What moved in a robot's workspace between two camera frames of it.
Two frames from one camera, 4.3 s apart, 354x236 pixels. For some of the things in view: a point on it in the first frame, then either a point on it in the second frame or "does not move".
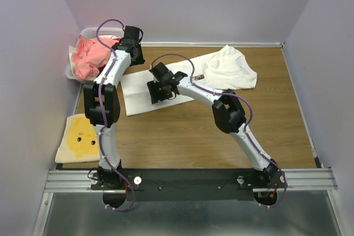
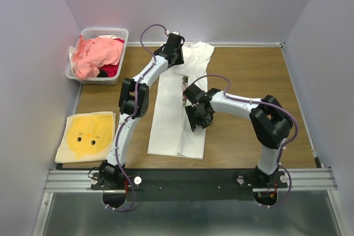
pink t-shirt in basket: (90, 54) does not move
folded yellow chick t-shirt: (81, 142) does not move
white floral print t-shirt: (226, 69) to (171, 133)
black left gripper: (138, 46) to (179, 51)
